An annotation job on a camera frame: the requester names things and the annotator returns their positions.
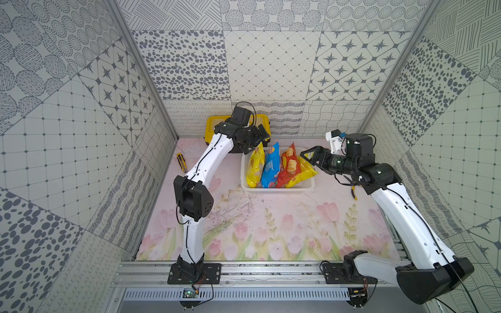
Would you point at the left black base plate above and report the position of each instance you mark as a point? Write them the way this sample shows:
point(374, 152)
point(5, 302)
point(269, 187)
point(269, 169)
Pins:
point(207, 273)

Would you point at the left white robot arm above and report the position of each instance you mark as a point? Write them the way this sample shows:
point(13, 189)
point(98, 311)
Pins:
point(193, 198)

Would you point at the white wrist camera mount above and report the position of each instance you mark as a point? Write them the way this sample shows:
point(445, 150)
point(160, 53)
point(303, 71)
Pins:
point(336, 140)

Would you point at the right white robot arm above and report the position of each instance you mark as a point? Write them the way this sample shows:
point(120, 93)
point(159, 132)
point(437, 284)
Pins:
point(433, 268)

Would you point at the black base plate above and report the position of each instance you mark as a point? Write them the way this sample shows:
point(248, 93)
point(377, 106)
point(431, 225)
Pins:
point(207, 273)
point(333, 274)

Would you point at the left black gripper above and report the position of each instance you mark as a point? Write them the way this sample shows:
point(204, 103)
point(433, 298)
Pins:
point(255, 135)

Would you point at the blue chips bag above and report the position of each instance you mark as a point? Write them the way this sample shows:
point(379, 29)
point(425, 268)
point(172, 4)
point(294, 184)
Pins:
point(272, 167)

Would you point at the yellow handled pliers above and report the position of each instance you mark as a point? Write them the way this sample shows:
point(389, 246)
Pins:
point(353, 188)

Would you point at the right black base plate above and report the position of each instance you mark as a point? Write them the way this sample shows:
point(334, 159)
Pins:
point(333, 274)

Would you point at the white plastic basket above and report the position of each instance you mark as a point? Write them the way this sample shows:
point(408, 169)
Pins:
point(300, 187)

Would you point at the aluminium mounting rail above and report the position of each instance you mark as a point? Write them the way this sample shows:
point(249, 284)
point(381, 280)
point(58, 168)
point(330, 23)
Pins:
point(239, 281)

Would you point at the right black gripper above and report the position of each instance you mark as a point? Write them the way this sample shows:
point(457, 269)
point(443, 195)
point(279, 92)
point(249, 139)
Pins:
point(316, 157)

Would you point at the yellow black utility knife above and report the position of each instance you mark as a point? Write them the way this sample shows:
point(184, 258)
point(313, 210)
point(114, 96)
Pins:
point(182, 162)

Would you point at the yellow Lay's chips bag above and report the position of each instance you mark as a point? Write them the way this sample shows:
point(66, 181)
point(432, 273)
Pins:
point(255, 167)

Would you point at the red chips bag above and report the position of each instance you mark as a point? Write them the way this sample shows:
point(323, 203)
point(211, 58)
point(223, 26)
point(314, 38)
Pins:
point(290, 168)

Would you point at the yellow black toolbox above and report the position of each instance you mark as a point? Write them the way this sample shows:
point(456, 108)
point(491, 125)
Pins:
point(213, 121)

